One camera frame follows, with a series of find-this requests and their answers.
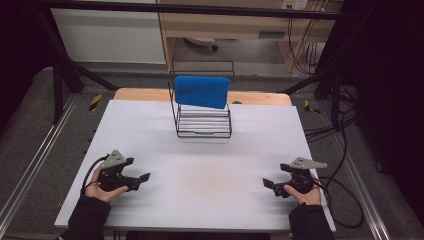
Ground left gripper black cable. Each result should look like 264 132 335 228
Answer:
80 154 110 198

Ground hanging cable bundle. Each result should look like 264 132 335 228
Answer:
285 16 330 77

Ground person's right hand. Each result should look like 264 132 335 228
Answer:
282 183 323 207

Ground light wooden desk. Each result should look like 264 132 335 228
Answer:
155 0 345 73

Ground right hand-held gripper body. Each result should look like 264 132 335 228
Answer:
283 156 329 197

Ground white chair base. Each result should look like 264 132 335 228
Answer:
183 36 220 53

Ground black metal crossbar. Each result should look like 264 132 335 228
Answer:
41 0 349 21

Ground white power strip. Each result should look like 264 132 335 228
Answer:
280 0 310 11

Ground person's left hand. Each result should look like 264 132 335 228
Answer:
83 167 130 205

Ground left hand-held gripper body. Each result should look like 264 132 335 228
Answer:
97 149 142 193

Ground black wire rack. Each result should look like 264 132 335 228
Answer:
167 60 236 139

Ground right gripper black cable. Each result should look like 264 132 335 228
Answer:
311 173 366 230

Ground black curtain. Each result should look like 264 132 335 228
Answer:
324 0 424 219
0 0 56 133

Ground blue towel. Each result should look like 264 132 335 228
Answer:
173 75 232 111

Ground aluminium floor rail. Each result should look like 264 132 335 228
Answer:
328 131 392 240
0 94 82 228

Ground yellow black tape strip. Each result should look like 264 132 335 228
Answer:
302 99 322 116
88 93 103 113

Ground black metal stand strut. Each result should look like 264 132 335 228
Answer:
281 61 345 132
32 9 120 125

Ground black floor cables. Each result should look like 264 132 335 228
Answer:
302 84 360 144

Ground white foam board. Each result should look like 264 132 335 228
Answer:
54 99 337 233

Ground white cabinet panel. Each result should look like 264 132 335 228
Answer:
50 0 167 65

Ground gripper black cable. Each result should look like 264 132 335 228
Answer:
80 154 110 198
311 173 366 230

